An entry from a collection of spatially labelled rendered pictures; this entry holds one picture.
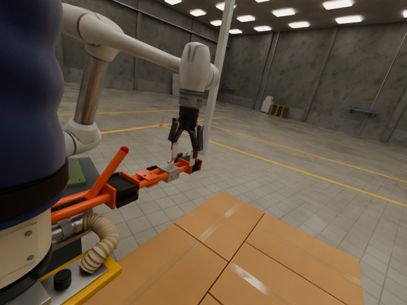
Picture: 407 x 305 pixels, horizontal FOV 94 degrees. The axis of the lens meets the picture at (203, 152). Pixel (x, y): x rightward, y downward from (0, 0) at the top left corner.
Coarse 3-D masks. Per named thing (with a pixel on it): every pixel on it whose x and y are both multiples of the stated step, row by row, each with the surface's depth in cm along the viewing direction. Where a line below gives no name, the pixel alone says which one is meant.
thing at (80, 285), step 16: (80, 256) 44; (64, 272) 37; (80, 272) 40; (96, 272) 41; (112, 272) 42; (48, 288) 36; (64, 288) 36; (80, 288) 37; (96, 288) 38; (48, 304) 34; (64, 304) 34; (80, 304) 36
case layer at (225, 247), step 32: (224, 192) 163; (192, 224) 120; (224, 224) 125; (256, 224) 132; (128, 256) 92; (160, 256) 95; (192, 256) 98; (224, 256) 101; (256, 256) 105; (288, 256) 109; (320, 256) 113; (128, 288) 78; (160, 288) 80; (192, 288) 82; (224, 288) 85; (256, 288) 88; (288, 288) 90; (320, 288) 94; (352, 288) 96
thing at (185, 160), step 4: (184, 156) 84; (188, 156) 85; (180, 160) 80; (184, 160) 79; (188, 160) 80; (196, 160) 82; (200, 160) 84; (184, 164) 79; (188, 164) 78; (196, 164) 83; (200, 164) 84; (192, 168) 81; (196, 168) 84; (200, 168) 85; (188, 172) 79; (192, 172) 81
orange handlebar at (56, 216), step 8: (184, 168) 76; (136, 176) 61; (144, 176) 61; (152, 176) 62; (160, 176) 64; (168, 176) 68; (144, 184) 58; (152, 184) 62; (80, 192) 47; (64, 200) 43; (72, 200) 44; (88, 200) 44; (96, 200) 46; (104, 200) 47; (64, 208) 40; (72, 208) 41; (80, 208) 42; (88, 208) 44; (56, 216) 38; (64, 216) 40
